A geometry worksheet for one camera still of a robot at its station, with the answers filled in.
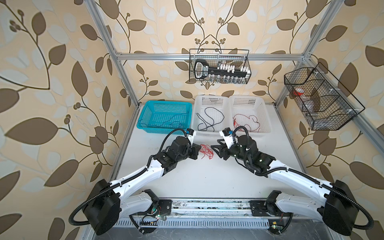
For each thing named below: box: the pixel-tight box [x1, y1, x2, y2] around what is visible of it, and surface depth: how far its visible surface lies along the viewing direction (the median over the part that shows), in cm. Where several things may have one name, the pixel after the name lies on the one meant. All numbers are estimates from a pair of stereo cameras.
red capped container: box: [293, 87, 305, 96], surface depth 84 cm
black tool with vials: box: [194, 59, 251, 81], surface depth 85 cm
